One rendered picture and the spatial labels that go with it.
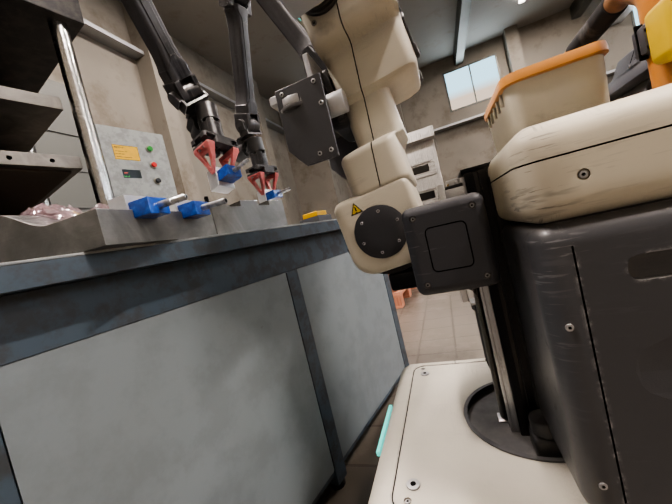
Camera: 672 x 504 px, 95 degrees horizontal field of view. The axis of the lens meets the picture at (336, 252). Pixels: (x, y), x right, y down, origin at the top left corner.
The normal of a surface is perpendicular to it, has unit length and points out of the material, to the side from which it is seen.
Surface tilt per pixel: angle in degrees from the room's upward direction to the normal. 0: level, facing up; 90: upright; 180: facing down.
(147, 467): 90
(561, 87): 92
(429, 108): 90
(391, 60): 90
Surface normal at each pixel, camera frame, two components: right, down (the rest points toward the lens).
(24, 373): 0.83, -0.18
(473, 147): -0.33, 0.11
